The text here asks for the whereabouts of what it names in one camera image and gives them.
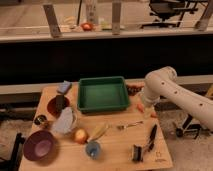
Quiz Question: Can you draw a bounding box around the small dark tin can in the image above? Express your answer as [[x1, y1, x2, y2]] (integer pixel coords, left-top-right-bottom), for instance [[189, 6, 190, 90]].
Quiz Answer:
[[34, 115, 48, 128]]

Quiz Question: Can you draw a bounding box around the silver fork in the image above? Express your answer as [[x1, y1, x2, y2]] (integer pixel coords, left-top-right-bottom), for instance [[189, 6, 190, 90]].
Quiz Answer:
[[116, 121, 143, 130]]

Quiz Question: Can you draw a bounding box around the blue sponge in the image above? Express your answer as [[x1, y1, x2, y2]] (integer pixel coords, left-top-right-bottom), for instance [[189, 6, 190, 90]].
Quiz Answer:
[[57, 80, 72, 94]]

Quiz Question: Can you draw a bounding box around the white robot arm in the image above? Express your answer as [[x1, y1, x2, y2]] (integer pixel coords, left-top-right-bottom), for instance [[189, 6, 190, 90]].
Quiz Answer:
[[141, 66, 213, 131]]

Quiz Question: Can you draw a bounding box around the orange carrot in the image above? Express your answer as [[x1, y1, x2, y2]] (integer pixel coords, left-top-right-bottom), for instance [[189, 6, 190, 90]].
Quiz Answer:
[[137, 104, 157, 118]]

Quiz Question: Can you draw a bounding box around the green plastic tray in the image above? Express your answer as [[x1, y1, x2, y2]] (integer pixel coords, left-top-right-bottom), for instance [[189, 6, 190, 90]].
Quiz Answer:
[[77, 76, 130, 113]]

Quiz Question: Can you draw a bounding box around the small blue cup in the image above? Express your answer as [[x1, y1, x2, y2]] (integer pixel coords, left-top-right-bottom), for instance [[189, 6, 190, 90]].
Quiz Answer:
[[85, 141, 101, 159]]

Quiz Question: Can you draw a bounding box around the red apple in background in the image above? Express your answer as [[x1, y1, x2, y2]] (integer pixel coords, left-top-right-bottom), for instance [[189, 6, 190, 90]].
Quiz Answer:
[[81, 23, 93, 31]]

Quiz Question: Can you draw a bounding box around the purple bowl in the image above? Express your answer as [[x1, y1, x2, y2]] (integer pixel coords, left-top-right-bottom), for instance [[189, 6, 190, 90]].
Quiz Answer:
[[23, 130, 54, 161]]

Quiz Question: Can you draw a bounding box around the red plate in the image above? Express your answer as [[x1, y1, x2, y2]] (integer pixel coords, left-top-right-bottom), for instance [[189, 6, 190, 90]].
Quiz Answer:
[[47, 96, 70, 117]]

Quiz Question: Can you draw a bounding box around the black chair beside table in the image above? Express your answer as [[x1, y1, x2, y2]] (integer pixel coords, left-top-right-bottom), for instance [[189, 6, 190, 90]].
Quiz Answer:
[[0, 133, 25, 171]]

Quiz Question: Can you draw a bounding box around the red yellow apple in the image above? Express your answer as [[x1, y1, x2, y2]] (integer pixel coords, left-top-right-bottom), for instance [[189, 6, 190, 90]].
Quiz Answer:
[[74, 129, 88, 144]]

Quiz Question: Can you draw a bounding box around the yellow corn cob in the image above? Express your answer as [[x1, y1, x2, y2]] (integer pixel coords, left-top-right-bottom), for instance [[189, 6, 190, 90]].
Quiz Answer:
[[88, 123, 108, 142]]

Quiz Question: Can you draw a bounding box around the black office chair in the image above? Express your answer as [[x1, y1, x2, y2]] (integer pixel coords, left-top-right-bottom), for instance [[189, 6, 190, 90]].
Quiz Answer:
[[141, 0, 208, 29]]

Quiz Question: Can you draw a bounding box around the black block on plate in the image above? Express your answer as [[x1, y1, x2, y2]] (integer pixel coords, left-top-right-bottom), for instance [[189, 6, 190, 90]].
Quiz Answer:
[[56, 95, 65, 113]]

